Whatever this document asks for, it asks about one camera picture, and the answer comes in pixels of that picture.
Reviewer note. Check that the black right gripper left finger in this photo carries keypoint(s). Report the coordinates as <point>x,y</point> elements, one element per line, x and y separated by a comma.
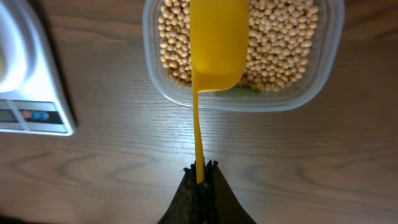
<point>183,208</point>

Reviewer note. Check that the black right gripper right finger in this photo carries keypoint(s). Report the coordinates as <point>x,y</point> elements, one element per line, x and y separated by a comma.
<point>228,207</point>

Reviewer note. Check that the yellow plastic measuring scoop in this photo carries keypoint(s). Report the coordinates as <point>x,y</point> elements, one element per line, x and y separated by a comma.
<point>219,45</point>

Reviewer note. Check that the white digital kitchen scale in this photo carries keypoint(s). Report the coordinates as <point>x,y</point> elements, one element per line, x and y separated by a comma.
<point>33,100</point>

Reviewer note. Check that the clear plastic bean container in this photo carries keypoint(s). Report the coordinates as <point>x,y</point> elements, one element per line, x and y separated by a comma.
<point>244,99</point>

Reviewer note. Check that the pile of soybeans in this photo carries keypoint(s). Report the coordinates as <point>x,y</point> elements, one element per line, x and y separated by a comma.
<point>280,37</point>

